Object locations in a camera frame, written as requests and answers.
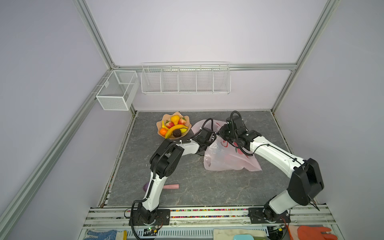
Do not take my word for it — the pink fruit print plastic bag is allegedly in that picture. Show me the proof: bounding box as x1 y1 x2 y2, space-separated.
204 136 262 172

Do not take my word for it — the dark brown fruit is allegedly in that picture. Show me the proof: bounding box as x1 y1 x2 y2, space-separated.
172 129 182 138

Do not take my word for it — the long yellow banana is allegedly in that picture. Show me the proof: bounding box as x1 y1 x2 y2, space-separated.
165 125 189 140

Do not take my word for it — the orange mandarin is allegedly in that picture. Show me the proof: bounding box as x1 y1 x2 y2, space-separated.
159 128 168 137

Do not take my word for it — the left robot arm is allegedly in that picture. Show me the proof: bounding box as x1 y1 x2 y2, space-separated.
128 118 217 227

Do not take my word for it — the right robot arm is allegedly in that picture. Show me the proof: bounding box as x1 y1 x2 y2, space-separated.
219 111 324 223

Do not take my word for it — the small yellow banana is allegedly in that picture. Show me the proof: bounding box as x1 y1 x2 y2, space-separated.
162 121 168 130

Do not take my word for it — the white mesh box basket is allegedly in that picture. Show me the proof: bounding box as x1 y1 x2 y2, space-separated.
96 70 140 111

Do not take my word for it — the teal container lid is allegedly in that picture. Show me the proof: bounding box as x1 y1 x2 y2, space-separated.
233 234 254 240

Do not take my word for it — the beige folded cloth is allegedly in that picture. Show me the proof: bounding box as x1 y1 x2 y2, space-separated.
213 229 268 240

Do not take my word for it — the orange rubber glove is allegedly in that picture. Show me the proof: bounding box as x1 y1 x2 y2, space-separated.
289 226 338 240

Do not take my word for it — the blue white knit glove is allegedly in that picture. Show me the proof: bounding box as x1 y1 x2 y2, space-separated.
84 230 118 240

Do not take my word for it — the purple spatula pink handle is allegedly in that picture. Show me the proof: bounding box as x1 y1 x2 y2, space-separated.
143 183 180 192

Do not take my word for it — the white wire wall basket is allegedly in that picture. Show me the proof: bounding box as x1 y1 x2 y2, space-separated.
141 62 232 95

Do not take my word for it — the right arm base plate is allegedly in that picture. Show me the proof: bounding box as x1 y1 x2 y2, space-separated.
248 207 291 224

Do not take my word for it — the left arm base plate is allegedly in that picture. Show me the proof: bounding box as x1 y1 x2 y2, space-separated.
129 209 171 226

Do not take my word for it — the aluminium mounting rail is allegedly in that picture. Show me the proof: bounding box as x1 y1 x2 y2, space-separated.
83 205 336 229

